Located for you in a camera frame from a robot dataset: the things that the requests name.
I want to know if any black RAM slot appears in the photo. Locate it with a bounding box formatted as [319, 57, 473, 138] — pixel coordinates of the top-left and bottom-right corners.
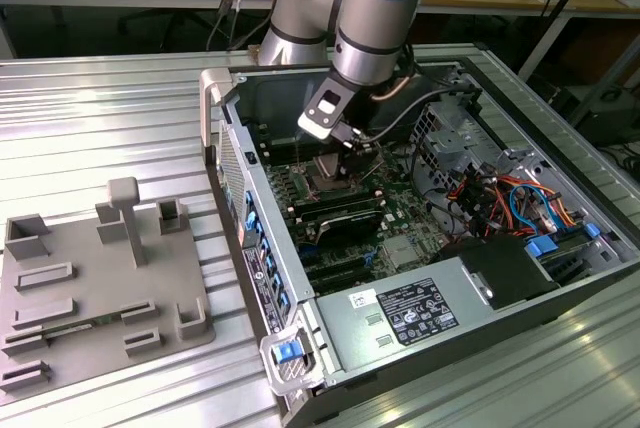
[257, 132, 321, 164]
[292, 188, 384, 224]

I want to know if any CPU socket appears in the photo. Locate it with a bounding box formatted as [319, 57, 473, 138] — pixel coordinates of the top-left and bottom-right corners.
[299, 167, 354, 199]

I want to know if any black expansion slot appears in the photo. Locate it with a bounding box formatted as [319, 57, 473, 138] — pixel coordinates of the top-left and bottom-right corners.
[304, 257, 376, 295]

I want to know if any green motherboard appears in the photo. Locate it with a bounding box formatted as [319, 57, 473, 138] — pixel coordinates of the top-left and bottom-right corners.
[254, 132, 451, 294]

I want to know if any black expansion card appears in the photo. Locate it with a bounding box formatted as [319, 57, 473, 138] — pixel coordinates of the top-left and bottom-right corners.
[312, 212, 381, 249]

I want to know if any perforated metal drive cage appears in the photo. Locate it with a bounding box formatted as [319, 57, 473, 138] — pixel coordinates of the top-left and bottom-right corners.
[409, 100, 501, 199]

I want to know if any silver chipset heatsink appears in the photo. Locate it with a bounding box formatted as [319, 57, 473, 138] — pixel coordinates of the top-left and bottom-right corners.
[384, 237, 419, 269]

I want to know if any open PC case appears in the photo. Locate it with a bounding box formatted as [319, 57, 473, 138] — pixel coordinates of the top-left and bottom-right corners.
[198, 55, 640, 428]

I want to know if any black plastic shroud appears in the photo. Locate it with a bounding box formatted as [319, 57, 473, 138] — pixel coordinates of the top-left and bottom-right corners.
[434, 235, 556, 309]

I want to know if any silver power supply with label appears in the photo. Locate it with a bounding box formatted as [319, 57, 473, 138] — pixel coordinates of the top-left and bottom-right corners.
[313, 253, 496, 374]

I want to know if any grey parts rack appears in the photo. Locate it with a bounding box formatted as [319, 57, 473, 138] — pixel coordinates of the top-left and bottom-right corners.
[0, 176, 217, 394]

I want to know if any green RAM stick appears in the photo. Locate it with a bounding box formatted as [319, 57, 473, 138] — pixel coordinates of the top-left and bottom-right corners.
[42, 314, 124, 337]

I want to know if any white and grey wrist camera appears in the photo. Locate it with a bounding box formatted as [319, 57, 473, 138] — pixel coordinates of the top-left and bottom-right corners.
[298, 76, 352, 142]

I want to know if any black camera cable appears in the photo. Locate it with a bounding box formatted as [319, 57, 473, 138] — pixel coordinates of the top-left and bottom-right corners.
[349, 86, 476, 143]

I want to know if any brown braided cable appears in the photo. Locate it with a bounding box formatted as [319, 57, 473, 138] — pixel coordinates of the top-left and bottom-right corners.
[369, 72, 417, 99]

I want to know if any blue wire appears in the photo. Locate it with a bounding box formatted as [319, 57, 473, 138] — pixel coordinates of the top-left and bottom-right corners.
[508, 181, 557, 235]

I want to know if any orange wire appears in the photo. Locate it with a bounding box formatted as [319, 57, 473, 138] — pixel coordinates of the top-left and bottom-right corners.
[492, 173, 584, 227]

